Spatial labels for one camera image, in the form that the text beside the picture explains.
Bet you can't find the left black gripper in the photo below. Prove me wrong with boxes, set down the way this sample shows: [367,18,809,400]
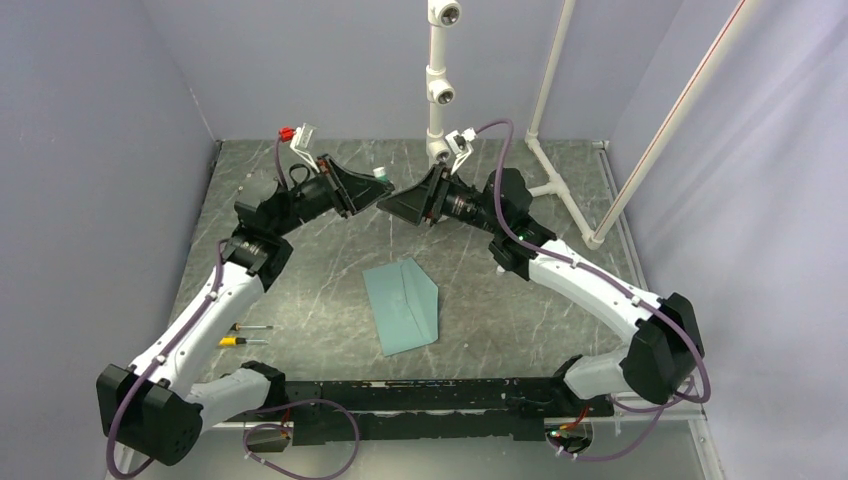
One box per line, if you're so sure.
[272,154,394,237]

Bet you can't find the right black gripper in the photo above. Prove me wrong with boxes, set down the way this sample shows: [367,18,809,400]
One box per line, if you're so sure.
[378,162,505,236]

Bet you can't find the green white glue stick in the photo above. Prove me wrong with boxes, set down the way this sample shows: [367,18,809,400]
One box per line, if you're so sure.
[373,167,388,182]

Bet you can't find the teal paper envelope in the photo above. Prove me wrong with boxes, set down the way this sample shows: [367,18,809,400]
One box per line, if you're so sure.
[363,258,439,356]

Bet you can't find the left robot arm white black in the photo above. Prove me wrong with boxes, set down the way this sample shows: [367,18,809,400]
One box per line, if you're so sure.
[96,155,395,479]

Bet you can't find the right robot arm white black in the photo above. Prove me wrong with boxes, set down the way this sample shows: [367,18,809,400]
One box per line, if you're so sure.
[378,166,704,415]

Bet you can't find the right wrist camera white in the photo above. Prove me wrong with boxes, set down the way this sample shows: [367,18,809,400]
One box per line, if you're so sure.
[445,128,477,175]

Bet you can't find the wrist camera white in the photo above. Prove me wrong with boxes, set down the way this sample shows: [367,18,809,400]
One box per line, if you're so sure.
[278,123,318,170]
[445,128,477,175]

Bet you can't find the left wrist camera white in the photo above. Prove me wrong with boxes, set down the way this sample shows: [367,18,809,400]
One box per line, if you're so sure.
[278,123,318,170]

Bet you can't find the white pvc pipe frame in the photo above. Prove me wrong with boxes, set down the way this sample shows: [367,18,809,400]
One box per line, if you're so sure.
[413,1,758,250]

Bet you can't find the yellow handled screwdriver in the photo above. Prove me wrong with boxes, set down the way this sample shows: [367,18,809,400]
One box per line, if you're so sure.
[218,336,269,348]

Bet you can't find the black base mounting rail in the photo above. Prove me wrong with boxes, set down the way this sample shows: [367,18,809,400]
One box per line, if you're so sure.
[235,377,614,446]

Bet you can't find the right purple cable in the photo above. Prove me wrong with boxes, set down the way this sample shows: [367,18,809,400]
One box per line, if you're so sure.
[473,119,711,464]

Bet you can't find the aluminium frame rail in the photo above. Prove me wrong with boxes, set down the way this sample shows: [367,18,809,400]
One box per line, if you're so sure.
[105,384,727,480]

